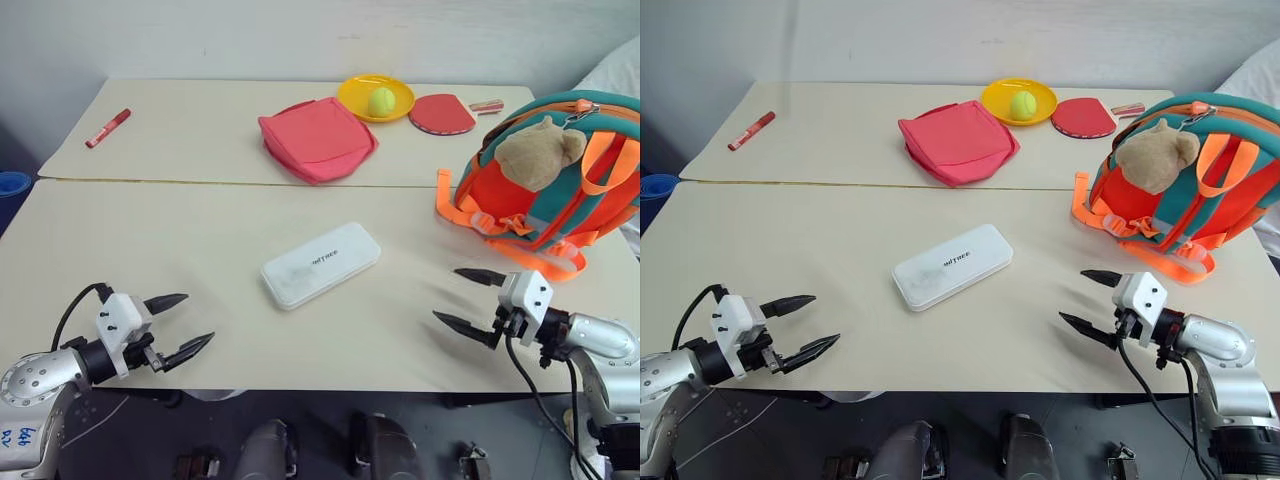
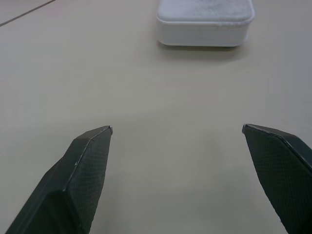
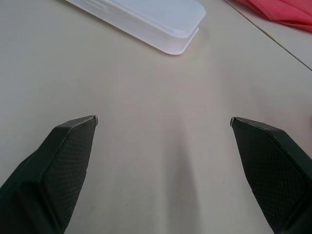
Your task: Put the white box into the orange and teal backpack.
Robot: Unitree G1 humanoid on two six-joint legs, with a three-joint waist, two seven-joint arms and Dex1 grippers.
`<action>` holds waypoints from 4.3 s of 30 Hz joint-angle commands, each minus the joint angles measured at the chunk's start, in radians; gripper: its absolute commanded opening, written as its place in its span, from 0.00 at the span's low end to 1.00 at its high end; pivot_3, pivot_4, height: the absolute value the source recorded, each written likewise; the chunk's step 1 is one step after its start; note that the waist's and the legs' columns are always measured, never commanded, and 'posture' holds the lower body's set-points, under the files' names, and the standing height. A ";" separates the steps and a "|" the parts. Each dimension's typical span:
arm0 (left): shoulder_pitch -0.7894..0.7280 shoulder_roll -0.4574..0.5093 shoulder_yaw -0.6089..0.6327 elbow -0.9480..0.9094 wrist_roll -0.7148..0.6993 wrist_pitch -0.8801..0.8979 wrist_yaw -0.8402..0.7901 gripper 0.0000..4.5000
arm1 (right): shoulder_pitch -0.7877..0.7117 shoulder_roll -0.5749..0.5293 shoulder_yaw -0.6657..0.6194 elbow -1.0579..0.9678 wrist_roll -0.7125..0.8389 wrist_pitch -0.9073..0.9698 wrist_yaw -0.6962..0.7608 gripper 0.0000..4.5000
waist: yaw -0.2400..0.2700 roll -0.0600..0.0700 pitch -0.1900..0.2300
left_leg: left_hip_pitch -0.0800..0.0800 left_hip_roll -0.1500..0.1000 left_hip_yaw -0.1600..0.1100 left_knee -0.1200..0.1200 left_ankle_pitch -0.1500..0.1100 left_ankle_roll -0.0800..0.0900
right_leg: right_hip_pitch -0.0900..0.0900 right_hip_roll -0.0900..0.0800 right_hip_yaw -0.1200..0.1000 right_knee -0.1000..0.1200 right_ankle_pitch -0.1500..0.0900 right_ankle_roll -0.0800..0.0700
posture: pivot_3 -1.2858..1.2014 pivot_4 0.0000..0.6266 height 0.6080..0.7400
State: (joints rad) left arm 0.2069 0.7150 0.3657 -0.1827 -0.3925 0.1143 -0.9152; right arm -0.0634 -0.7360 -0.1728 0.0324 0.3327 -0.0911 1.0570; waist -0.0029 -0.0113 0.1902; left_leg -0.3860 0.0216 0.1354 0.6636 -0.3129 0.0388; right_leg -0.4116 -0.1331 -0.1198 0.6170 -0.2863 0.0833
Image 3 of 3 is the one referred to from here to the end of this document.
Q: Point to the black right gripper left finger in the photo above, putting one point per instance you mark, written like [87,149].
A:
[56,170]

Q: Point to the white plastic container lid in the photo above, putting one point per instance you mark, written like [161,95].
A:
[151,22]

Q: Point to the red cloth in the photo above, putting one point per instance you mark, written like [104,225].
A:
[278,11]

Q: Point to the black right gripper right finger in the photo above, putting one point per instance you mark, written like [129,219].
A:
[270,170]

